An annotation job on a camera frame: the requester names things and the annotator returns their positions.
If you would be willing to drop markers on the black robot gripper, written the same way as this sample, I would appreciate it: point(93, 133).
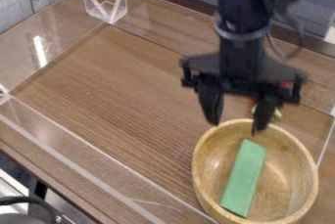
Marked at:
point(243, 69)

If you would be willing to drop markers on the green rectangular block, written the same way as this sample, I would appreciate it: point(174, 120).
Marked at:
point(239, 191)

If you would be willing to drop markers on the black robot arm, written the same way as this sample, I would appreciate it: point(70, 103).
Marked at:
point(244, 20)

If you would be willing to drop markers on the light wooden bowl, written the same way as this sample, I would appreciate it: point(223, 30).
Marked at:
point(287, 186)

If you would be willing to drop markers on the red plush strawberry toy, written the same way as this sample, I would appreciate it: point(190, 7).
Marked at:
point(277, 113)

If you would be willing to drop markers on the clear acrylic table barrier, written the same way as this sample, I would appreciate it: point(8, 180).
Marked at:
point(99, 121)

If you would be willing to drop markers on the clear acrylic corner bracket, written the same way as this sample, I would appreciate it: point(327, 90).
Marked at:
point(106, 11)

